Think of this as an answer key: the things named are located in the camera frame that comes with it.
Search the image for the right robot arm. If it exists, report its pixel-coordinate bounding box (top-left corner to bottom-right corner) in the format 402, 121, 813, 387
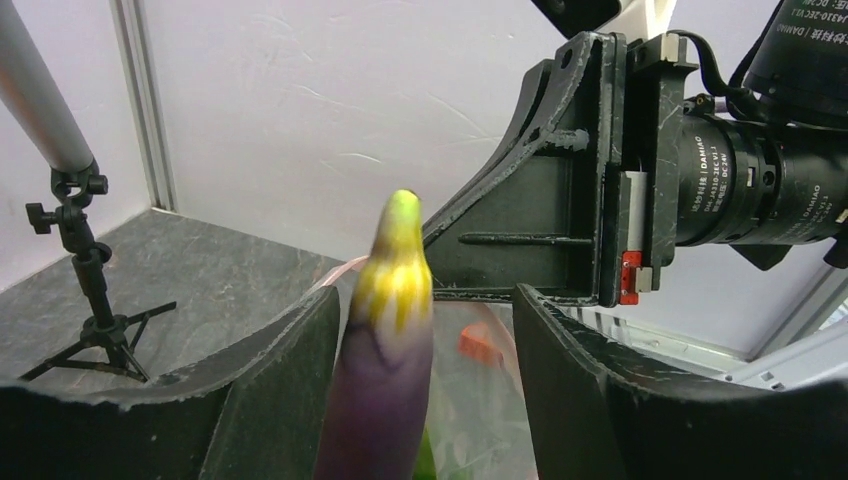
424, 1, 847, 307

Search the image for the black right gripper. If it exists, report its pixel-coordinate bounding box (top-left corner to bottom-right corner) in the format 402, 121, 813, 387
624, 33, 847, 293

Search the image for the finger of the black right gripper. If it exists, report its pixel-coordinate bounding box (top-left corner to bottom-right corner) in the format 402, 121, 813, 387
424, 32, 626, 303

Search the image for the green toy leafy vegetable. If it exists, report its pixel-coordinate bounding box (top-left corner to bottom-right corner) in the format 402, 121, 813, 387
412, 429, 469, 480

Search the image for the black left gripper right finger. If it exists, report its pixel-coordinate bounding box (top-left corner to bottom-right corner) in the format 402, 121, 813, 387
512, 284, 847, 479

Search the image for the clear dotted zip bag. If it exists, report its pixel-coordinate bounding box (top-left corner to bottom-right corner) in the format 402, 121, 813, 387
322, 257, 537, 479

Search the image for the purple toy eggplant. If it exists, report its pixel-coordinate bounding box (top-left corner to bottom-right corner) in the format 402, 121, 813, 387
312, 189, 434, 479

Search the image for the black microphone tripod stand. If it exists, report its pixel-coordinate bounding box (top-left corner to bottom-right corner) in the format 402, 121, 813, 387
19, 162, 177, 383

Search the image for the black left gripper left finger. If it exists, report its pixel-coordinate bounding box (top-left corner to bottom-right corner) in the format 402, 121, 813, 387
1, 286, 340, 479

